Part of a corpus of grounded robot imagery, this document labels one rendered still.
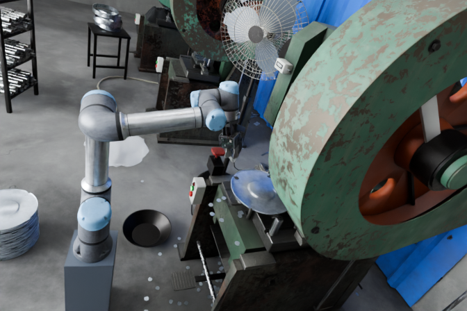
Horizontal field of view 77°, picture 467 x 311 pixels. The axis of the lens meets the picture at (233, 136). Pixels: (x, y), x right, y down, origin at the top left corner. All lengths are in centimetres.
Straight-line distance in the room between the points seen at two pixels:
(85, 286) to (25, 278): 50
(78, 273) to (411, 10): 139
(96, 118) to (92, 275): 71
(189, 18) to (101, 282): 170
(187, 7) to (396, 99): 180
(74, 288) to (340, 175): 120
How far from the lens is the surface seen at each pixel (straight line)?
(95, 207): 129
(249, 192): 133
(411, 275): 247
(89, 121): 104
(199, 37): 232
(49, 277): 194
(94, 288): 154
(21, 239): 197
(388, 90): 62
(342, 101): 60
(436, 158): 86
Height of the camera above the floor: 161
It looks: 29 degrees down
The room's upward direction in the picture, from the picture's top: 18 degrees clockwise
